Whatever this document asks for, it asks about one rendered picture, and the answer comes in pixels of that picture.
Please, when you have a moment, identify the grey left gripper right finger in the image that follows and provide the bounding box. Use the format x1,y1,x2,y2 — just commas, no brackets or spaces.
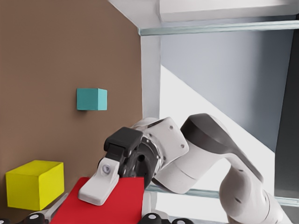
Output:
139,191,164,224

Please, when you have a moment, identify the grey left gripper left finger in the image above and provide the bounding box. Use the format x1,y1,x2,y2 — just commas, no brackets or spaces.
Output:
22,192,70,224

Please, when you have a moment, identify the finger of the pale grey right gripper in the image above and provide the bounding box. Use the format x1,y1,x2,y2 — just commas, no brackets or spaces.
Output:
78,157,120,207

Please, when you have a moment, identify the red wooden cube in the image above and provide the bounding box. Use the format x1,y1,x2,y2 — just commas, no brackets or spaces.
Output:
50,176,145,224

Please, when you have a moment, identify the yellow wooden cube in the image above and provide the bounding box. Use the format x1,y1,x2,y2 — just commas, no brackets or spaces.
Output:
5,160,65,210

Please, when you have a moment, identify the blue wooden cube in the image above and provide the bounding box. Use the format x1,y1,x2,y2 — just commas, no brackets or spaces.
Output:
76,87,108,111

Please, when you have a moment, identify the silver frame post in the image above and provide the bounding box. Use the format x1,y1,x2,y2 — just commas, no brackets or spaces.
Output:
137,20,299,36
139,34,162,122

